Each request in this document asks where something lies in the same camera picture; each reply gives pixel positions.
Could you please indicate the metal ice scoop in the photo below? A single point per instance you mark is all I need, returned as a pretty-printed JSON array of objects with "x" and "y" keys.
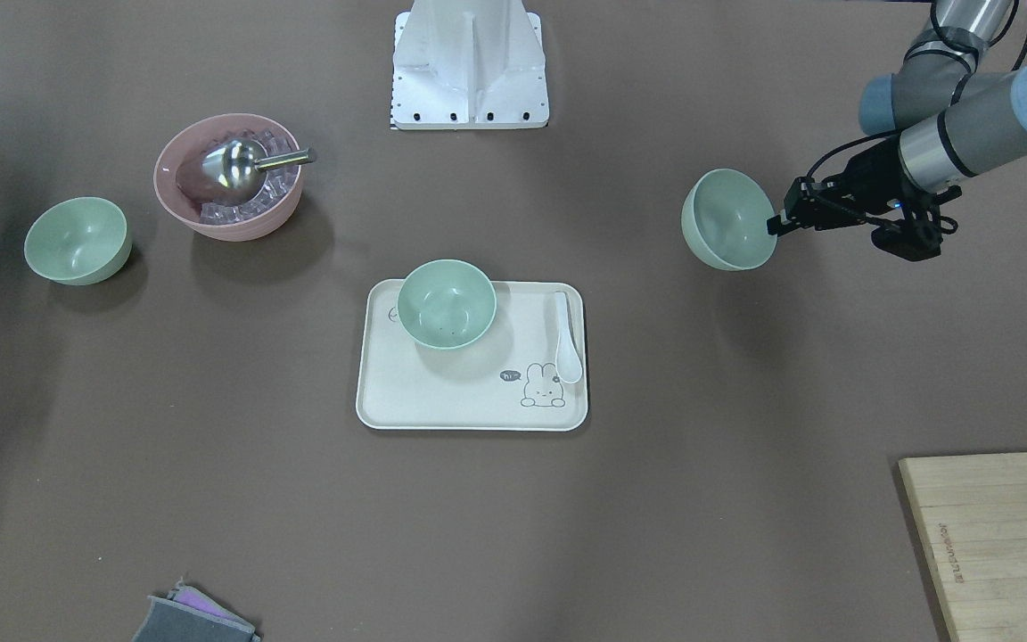
[{"x": 235, "y": 171}]

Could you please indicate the white plastic spoon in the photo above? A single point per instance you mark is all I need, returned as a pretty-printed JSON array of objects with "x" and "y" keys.
[{"x": 568, "y": 363}]

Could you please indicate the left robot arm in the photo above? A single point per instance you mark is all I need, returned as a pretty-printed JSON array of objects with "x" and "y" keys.
[{"x": 935, "y": 122}]

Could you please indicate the green bowl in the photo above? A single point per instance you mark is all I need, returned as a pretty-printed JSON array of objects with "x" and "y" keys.
[
  {"x": 446, "y": 304},
  {"x": 724, "y": 221},
  {"x": 80, "y": 241}
]

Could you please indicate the bamboo cutting board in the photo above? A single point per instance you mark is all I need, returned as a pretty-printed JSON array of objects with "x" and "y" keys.
[{"x": 970, "y": 516}]

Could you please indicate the cream bunny tray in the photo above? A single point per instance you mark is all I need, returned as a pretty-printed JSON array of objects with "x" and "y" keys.
[{"x": 506, "y": 381}]

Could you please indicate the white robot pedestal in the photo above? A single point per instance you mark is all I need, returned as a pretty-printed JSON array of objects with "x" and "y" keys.
[{"x": 468, "y": 65}]

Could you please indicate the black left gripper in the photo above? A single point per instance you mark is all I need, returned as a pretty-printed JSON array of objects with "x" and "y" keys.
[{"x": 870, "y": 173}]

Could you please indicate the grey cloth pouch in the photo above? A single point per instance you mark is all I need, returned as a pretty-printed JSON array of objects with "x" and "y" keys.
[{"x": 185, "y": 613}]

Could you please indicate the green bowl on tray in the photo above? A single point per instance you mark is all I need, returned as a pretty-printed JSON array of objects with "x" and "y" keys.
[{"x": 446, "y": 304}]

